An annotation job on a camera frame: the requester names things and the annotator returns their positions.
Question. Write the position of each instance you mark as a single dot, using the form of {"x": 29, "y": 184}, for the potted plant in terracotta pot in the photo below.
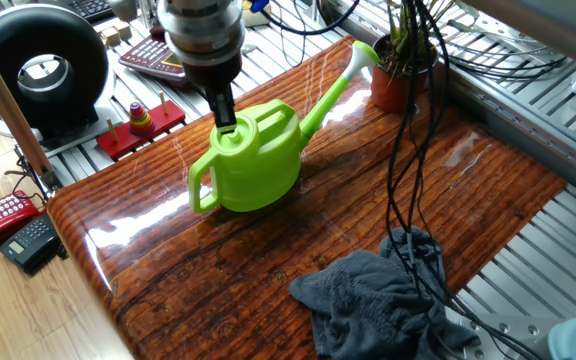
{"x": 398, "y": 87}

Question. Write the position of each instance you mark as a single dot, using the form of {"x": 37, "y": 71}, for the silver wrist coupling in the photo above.
{"x": 200, "y": 27}

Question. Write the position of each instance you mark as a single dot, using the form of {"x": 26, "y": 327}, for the green plastic watering can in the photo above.
{"x": 258, "y": 165}

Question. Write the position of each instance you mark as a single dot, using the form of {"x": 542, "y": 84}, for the black telephone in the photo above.
{"x": 30, "y": 242}

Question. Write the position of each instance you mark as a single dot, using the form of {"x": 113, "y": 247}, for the red peg board with pegs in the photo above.
{"x": 118, "y": 142}

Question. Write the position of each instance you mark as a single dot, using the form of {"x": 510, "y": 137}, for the yellow and white box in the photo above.
{"x": 255, "y": 17}

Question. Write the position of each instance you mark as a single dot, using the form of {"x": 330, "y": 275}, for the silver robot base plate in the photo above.
{"x": 508, "y": 330}

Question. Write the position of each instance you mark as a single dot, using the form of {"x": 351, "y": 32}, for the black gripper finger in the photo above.
{"x": 230, "y": 107}
{"x": 217, "y": 107}

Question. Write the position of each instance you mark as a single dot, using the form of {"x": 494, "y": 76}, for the tan frame post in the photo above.
{"x": 5, "y": 107}

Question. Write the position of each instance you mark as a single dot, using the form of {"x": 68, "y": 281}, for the red telephone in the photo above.
{"x": 0, "y": 217}

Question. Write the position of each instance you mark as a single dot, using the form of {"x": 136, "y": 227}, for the small wooden block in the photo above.
{"x": 110, "y": 36}
{"x": 123, "y": 29}

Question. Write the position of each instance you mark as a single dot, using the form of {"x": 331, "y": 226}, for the rainbow stacking rings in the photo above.
{"x": 141, "y": 122}

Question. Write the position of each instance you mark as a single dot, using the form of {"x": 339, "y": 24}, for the dark grey crumpled towel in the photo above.
{"x": 363, "y": 305}

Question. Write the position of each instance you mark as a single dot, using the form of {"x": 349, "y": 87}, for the red tin box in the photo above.
{"x": 150, "y": 57}

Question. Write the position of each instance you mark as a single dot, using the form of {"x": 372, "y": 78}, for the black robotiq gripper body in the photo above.
{"x": 213, "y": 75}

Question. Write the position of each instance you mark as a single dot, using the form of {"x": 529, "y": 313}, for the black computer keyboard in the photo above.
{"x": 90, "y": 7}

